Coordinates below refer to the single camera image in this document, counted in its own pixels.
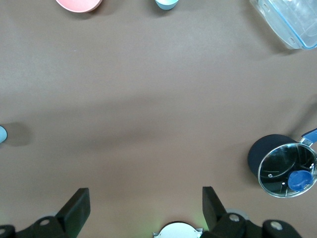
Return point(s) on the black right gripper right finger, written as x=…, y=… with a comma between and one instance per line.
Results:
x=215, y=213

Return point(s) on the light blue plastic cup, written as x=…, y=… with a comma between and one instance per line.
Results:
x=2, y=134
x=166, y=3

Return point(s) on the clear container with blue seal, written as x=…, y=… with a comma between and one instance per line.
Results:
x=292, y=19

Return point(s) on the glass lid with blue knob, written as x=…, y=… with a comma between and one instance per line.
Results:
x=280, y=163

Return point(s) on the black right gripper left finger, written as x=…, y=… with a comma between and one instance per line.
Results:
x=74, y=210

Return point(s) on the pink plastic bowl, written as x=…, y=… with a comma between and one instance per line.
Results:
x=79, y=4

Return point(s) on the white round disc with tabs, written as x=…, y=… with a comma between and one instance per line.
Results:
x=177, y=231

